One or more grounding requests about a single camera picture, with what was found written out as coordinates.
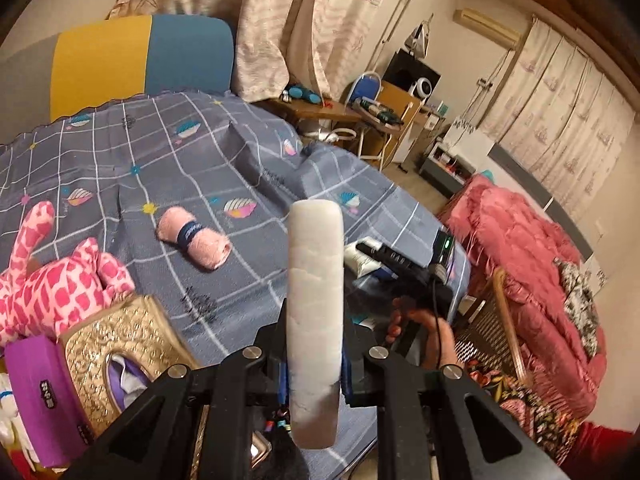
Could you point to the beige air conditioner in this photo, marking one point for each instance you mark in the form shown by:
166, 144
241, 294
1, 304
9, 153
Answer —
487, 25

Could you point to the garment steamer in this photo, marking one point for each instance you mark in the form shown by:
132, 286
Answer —
420, 37

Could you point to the beige patterned window curtain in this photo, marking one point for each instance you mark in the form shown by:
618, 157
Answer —
550, 110

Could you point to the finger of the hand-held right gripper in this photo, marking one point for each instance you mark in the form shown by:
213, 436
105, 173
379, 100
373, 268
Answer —
380, 255

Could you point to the gold tissue box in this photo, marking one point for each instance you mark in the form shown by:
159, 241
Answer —
135, 330

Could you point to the grey-blue checked bedspread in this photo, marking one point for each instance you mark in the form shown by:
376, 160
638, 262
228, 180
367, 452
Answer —
150, 160

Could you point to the purple box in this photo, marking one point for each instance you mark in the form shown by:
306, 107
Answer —
45, 395

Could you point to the pink rolled towel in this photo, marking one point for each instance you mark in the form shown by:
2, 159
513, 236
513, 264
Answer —
200, 245

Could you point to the black fluffy item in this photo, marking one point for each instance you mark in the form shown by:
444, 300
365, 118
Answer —
285, 455

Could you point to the wooden rattan chair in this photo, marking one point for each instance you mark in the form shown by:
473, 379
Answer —
480, 340

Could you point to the blue goggles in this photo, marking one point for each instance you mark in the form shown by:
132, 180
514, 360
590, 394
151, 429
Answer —
302, 94

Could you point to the wooden bedside table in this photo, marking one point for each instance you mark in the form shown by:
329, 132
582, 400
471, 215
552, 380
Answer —
320, 109

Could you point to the pink comforter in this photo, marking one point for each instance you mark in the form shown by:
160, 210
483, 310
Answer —
520, 260

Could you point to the green power tool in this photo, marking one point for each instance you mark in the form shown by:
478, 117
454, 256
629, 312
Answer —
377, 111

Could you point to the black monitor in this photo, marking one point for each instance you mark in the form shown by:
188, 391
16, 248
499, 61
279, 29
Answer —
402, 67

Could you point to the black white patterned cloth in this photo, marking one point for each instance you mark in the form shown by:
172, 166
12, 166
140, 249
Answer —
577, 305

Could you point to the blue chair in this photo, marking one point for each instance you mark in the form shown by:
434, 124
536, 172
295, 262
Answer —
362, 85

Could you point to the pink spotted plush toy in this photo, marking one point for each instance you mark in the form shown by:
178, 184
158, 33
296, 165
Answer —
60, 290

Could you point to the floral patterned cloth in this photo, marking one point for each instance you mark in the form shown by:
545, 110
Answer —
530, 410

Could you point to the red cloth garment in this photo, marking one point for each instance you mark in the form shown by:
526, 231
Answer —
605, 447

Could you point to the white grey socks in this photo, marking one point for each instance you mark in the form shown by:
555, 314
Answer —
7, 410

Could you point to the white towel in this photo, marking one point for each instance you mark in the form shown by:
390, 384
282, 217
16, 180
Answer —
315, 285

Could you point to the white round fan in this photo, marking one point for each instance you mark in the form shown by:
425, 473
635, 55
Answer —
424, 87

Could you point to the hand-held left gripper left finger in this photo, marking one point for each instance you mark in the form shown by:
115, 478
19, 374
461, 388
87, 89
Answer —
282, 385

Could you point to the person's right hand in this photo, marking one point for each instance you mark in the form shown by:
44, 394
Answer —
435, 332

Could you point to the white packet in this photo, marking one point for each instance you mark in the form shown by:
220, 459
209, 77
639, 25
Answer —
360, 262

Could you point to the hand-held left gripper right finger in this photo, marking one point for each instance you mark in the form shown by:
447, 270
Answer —
347, 375

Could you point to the grey yellow blue headboard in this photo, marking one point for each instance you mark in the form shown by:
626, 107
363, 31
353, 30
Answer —
100, 70

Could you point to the grey low cabinet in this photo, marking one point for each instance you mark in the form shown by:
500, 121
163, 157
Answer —
445, 170

